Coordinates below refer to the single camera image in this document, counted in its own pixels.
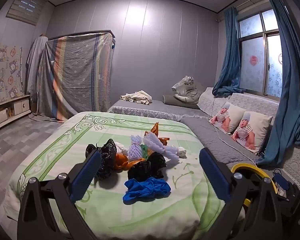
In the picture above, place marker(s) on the white tiger plush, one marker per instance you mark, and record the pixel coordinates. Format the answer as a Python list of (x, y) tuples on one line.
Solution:
[(187, 90)]

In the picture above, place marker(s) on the red paper window decal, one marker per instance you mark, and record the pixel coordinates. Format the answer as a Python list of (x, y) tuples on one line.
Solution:
[(253, 60), (280, 59)]

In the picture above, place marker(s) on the white low cabinet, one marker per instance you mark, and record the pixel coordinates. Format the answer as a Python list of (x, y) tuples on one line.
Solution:
[(21, 106)]

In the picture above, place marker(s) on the white foam fruit net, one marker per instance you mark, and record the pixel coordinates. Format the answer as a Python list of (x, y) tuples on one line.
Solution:
[(152, 140), (171, 152)]

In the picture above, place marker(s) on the yellow rimmed trash bin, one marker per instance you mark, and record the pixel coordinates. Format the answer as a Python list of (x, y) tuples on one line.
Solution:
[(247, 166)]

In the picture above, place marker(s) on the grey window blind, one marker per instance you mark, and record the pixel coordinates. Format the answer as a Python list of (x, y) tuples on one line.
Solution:
[(26, 5)]

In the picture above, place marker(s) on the grey bolster pillow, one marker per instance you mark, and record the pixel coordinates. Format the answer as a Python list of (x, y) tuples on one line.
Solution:
[(172, 101)]

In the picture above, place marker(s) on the purple foam fruit net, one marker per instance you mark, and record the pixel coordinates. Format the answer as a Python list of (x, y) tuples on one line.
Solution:
[(136, 150)]

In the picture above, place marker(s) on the green floral blanket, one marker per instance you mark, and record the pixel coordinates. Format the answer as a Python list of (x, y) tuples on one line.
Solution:
[(65, 142)]

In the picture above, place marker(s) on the grey hanging cloth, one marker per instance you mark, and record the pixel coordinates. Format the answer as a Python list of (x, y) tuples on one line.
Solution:
[(35, 62)]

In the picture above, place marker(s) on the curtain rod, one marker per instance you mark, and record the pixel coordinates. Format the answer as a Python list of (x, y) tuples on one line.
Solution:
[(250, 1)]

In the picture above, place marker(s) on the orange foil wrapper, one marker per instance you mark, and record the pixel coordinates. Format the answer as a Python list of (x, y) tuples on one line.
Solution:
[(155, 129)]

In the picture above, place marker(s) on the green snack packet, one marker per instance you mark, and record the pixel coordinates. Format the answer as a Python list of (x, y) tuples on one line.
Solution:
[(145, 151)]

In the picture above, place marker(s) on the cream cloth pile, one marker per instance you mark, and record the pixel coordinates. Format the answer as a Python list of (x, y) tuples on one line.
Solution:
[(137, 96)]

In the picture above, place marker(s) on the blue curtain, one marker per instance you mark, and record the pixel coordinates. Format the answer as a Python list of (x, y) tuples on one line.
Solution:
[(230, 55), (292, 105)]

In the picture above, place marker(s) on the black plastic bag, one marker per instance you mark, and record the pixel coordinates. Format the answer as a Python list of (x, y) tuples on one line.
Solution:
[(145, 167), (107, 155)]

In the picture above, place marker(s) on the striped grey sheet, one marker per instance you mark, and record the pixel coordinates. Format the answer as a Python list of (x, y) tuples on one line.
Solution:
[(75, 75)]

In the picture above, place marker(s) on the frosted glass window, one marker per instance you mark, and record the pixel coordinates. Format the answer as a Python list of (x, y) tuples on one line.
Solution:
[(250, 80)]

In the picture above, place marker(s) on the cartoon wall poster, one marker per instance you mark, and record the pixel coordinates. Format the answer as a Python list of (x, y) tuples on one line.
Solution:
[(5, 75)]

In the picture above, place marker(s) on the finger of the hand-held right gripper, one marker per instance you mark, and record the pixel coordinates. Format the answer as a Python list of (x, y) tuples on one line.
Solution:
[(281, 181)]

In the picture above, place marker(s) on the grey quilted mattress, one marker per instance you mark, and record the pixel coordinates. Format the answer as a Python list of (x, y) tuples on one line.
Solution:
[(210, 135)]

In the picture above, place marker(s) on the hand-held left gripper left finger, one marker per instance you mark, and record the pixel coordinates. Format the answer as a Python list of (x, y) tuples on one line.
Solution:
[(87, 177)]

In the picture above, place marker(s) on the baby print pillow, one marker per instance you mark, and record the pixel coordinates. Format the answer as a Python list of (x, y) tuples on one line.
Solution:
[(252, 130), (227, 116)]

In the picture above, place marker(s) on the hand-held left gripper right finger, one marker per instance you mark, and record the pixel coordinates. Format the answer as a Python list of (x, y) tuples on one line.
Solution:
[(215, 177)]

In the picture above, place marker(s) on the orange plastic bag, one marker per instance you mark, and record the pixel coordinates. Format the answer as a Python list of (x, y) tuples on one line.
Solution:
[(120, 161)]

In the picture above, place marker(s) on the grey mattress with lace trim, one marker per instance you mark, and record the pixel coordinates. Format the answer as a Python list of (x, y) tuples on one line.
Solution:
[(145, 108)]

